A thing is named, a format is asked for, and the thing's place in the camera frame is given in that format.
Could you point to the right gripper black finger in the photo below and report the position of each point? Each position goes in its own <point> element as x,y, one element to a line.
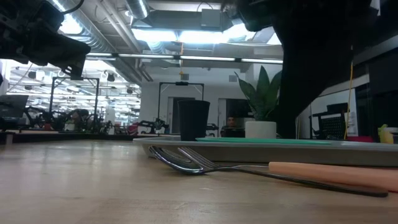
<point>311,68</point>

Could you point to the black frame stand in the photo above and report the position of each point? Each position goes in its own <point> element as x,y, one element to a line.
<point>53,93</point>
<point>181,83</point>

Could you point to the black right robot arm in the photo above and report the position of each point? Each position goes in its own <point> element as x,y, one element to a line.
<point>385,18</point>

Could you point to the black pegboard cart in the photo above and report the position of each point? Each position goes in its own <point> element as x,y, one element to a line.
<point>332,126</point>

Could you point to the red object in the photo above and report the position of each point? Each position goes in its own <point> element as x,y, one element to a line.
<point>360,139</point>

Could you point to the green snake plant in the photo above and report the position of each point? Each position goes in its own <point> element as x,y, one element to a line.
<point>261,93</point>

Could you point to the white plant pot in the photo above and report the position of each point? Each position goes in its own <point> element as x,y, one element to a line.
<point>260,130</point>

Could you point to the yellow object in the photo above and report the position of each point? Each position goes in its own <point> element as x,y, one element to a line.
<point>385,135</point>

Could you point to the black cup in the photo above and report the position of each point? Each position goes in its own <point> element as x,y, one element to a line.
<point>193,119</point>

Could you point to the green plate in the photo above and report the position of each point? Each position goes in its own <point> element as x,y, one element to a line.
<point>264,141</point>

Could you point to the person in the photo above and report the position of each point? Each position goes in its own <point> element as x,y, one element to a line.
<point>79,116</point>
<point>231,124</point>

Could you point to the black background robot arm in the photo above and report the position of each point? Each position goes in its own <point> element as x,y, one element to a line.
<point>152,126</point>

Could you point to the grey tray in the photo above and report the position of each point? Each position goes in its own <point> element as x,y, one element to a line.
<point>248,154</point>

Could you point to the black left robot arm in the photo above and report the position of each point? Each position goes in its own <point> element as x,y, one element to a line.
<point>21,25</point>

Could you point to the long ceiling light bar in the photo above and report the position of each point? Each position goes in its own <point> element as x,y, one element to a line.
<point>202,58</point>

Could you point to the black monitor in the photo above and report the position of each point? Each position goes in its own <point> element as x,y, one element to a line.
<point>12,105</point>

